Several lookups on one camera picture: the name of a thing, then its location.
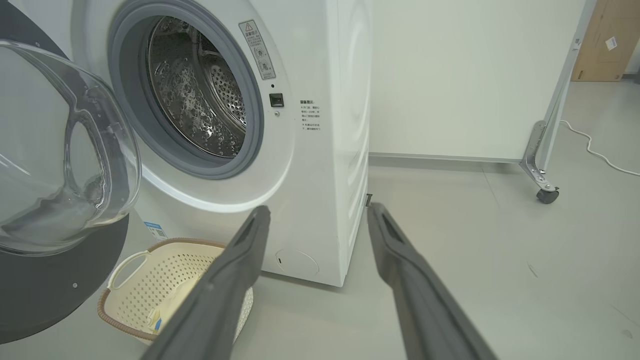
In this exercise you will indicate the printed text label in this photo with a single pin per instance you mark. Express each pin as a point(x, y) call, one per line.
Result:
point(310, 115)

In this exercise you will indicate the yellow clothes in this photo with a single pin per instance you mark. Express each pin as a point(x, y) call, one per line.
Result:
point(172, 307)

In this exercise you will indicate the black door latch slot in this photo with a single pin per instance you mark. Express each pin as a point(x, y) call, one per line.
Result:
point(276, 100)

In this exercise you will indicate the metal partition foot with caster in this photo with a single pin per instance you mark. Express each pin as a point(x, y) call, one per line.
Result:
point(537, 160)

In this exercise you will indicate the washing machine glass door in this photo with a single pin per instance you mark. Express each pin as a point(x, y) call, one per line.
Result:
point(50, 300)

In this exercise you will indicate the white partition panel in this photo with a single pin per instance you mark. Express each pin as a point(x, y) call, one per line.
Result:
point(470, 80)

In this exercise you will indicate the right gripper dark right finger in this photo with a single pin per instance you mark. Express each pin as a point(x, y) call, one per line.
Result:
point(425, 310)

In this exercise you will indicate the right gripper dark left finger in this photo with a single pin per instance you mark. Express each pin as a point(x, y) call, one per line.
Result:
point(215, 300)

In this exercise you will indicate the grey warning sticker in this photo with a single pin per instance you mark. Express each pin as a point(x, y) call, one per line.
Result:
point(257, 50)

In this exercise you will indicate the white filter access cover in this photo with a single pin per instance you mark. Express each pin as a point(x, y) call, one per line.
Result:
point(297, 261)

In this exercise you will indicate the white front-load washing machine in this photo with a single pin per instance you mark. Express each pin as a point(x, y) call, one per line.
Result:
point(320, 165)

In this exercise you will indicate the stainless steel washing machine drum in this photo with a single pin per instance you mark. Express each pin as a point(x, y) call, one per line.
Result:
point(195, 95)

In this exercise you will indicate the blue energy label sticker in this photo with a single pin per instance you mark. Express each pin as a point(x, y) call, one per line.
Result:
point(156, 230)

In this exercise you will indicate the cream perforated laundry basket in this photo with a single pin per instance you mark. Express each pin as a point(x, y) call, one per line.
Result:
point(150, 280)

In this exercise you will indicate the brown cardboard box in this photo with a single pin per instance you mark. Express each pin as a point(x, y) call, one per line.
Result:
point(605, 30)

